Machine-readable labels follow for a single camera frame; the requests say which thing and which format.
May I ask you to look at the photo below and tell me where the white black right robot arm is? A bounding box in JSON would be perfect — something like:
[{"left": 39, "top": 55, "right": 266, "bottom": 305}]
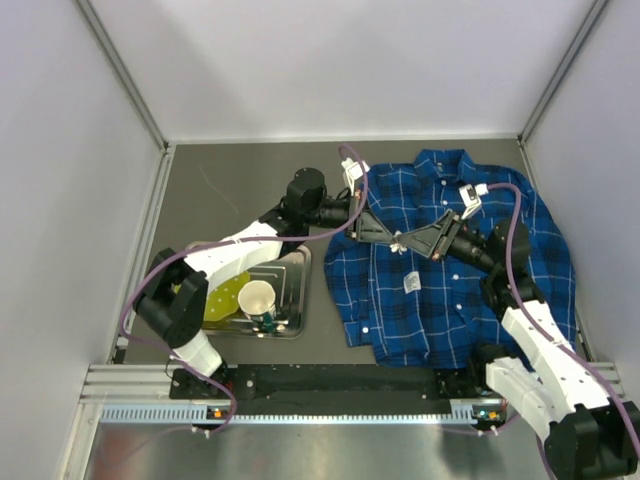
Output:
[{"left": 398, "top": 212, "right": 639, "bottom": 479}]

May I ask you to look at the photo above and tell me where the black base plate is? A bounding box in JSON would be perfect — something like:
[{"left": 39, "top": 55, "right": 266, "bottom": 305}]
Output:
[{"left": 171, "top": 364, "right": 494, "bottom": 400}]

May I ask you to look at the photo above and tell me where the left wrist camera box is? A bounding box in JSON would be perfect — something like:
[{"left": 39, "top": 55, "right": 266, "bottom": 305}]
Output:
[{"left": 341, "top": 157, "right": 369, "bottom": 194}]

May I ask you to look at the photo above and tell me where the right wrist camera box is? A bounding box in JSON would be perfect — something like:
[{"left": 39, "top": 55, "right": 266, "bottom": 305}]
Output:
[{"left": 459, "top": 183, "right": 488, "bottom": 220}]

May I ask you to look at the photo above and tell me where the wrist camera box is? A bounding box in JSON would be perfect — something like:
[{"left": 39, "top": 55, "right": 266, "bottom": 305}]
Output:
[
  {"left": 459, "top": 183, "right": 488, "bottom": 220},
  {"left": 341, "top": 157, "right": 369, "bottom": 194}
]

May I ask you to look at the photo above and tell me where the green dotted plate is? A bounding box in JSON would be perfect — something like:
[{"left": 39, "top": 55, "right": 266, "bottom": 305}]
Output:
[{"left": 204, "top": 271, "right": 251, "bottom": 323}]

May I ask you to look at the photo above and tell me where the blue plaid shirt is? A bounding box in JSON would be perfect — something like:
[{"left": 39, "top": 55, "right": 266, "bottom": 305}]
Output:
[{"left": 324, "top": 150, "right": 577, "bottom": 370}]

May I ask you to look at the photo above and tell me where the silver metal tray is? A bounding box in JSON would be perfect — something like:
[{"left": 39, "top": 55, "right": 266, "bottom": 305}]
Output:
[{"left": 203, "top": 246, "right": 312, "bottom": 339}]

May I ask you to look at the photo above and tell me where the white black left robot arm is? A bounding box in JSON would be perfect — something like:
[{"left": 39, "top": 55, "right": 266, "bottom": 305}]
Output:
[{"left": 129, "top": 158, "right": 396, "bottom": 378}]

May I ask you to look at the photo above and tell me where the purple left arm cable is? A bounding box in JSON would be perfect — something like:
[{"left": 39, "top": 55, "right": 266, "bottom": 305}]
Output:
[{"left": 119, "top": 143, "right": 370, "bottom": 446}]

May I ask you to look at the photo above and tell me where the white paper cup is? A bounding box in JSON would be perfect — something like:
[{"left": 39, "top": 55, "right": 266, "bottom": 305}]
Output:
[{"left": 238, "top": 280, "right": 277, "bottom": 325}]

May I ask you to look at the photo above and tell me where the white slotted cable duct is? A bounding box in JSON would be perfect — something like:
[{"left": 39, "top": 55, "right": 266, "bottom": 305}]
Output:
[{"left": 100, "top": 399, "right": 506, "bottom": 427}]

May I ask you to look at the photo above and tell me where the aluminium front frame rail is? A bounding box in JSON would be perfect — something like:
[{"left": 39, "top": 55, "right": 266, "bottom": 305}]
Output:
[{"left": 79, "top": 362, "right": 629, "bottom": 406}]

